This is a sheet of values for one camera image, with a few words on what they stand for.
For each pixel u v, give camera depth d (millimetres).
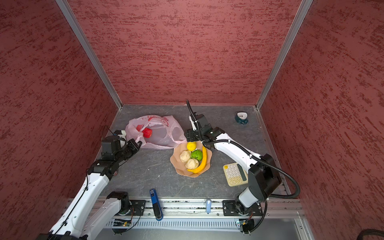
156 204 734
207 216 725
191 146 896
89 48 863
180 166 855
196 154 873
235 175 831
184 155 871
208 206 724
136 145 683
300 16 741
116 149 612
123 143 645
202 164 843
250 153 473
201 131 624
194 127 737
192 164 830
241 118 1097
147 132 965
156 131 1025
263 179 427
